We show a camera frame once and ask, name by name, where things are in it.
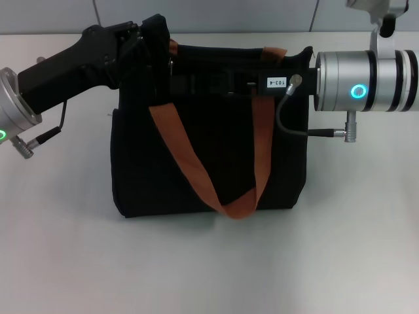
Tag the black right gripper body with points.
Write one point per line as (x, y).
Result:
(294, 91)

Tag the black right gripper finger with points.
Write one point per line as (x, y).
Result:
(185, 85)

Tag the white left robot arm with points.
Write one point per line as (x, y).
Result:
(14, 111)

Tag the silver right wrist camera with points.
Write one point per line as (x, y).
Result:
(376, 6)

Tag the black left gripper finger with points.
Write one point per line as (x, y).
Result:
(127, 28)
(126, 59)

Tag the silver zipper pull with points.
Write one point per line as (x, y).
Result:
(170, 67)

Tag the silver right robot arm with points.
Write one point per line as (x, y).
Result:
(340, 81)

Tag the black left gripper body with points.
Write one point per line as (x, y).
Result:
(72, 68)

